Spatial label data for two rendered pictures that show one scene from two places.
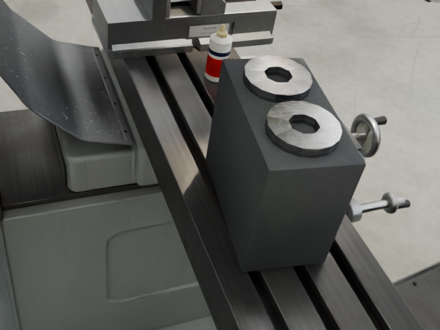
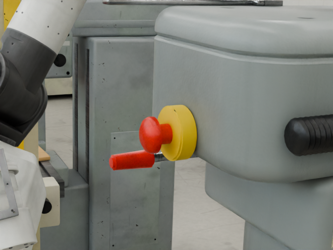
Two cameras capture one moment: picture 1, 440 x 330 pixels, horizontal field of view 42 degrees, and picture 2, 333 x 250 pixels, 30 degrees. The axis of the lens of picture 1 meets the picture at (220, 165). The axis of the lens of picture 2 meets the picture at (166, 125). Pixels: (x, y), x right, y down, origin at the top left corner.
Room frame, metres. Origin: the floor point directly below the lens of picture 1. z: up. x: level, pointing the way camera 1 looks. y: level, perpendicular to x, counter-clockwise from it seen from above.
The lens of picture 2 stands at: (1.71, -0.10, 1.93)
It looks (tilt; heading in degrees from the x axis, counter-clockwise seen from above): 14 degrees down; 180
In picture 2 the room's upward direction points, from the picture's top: 2 degrees clockwise
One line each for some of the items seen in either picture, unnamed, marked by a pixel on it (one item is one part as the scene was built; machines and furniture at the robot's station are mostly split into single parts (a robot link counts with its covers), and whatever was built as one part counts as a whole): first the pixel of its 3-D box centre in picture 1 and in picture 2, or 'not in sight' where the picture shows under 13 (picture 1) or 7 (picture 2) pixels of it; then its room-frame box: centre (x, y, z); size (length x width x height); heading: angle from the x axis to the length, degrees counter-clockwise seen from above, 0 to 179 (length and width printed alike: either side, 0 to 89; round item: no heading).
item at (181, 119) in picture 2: not in sight; (176, 132); (1.06, -0.09, 1.76); 0.06 x 0.02 x 0.06; 28
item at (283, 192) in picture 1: (274, 157); not in sight; (0.58, -0.07, 1.05); 0.22 x 0.12 x 0.20; 21
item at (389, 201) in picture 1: (376, 205); not in sight; (1.07, -0.42, 0.53); 0.22 x 0.06 x 0.06; 118
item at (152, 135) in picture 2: not in sight; (156, 134); (1.07, -0.11, 1.76); 0.04 x 0.03 x 0.04; 28
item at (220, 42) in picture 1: (219, 51); not in sight; (0.90, 0.04, 1.00); 0.04 x 0.04 x 0.11
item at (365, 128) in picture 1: (353, 137); not in sight; (1.18, -0.33, 0.65); 0.16 x 0.12 x 0.12; 118
